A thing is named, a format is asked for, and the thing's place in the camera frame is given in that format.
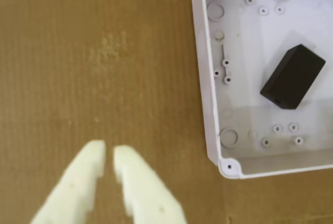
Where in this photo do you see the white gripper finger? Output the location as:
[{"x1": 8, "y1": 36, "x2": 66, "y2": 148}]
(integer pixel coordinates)
[
  {"x1": 30, "y1": 140, "x2": 107, "y2": 224},
  {"x1": 113, "y1": 145, "x2": 187, "y2": 224}
]

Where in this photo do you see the white plastic box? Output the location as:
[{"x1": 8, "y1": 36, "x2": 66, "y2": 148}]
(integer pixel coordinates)
[{"x1": 191, "y1": 0, "x2": 333, "y2": 180}]

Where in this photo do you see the brown cardboard sheet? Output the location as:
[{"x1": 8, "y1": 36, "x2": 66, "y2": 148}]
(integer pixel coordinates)
[{"x1": 0, "y1": 0, "x2": 333, "y2": 224}]

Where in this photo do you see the black rectangular block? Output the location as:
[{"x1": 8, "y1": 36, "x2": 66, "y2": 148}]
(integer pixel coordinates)
[{"x1": 260, "y1": 43, "x2": 326, "y2": 110}]

